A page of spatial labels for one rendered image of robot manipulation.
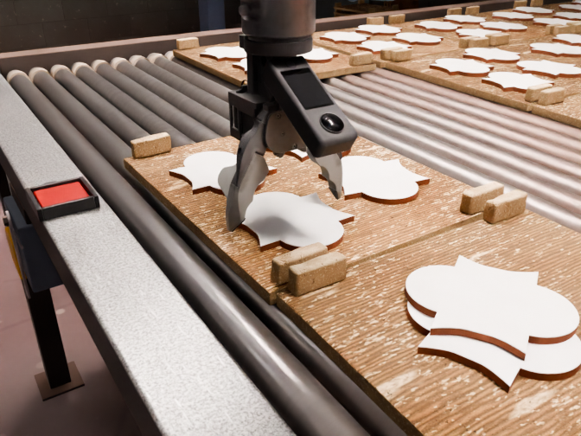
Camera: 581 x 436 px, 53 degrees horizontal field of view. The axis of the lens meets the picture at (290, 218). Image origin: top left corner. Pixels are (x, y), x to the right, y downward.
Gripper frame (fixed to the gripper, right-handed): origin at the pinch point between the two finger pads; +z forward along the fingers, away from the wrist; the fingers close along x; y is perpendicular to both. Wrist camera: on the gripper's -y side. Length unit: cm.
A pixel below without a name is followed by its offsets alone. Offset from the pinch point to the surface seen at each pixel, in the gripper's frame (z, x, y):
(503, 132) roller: 3, -52, 10
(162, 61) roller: 2, -23, 94
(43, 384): 92, 22, 101
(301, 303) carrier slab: 0.8, 7.8, -13.6
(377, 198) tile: 0.0, -11.8, -1.7
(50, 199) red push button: 1.1, 21.5, 23.4
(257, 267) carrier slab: 0.7, 8.1, -6.1
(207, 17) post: 41, -185, 403
